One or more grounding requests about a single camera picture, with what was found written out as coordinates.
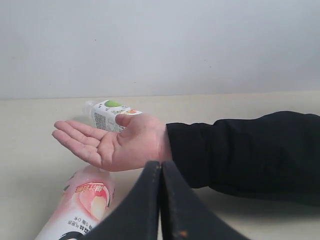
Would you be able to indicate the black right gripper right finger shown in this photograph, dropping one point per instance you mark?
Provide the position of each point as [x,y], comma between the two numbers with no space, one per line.
[184,216]

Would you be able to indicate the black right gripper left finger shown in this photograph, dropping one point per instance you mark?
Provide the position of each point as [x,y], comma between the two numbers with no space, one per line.
[137,216]

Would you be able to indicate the pink peach drink bottle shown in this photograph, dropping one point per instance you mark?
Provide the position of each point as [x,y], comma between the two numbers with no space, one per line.
[85,200]

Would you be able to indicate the black sleeved forearm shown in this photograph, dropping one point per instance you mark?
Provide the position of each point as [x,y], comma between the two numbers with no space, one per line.
[273,157]

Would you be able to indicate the square fruit label bottle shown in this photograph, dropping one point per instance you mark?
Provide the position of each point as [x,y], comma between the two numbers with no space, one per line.
[103,114]

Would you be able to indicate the person's open hand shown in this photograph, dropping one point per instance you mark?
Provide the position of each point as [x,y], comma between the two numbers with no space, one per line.
[144,138]

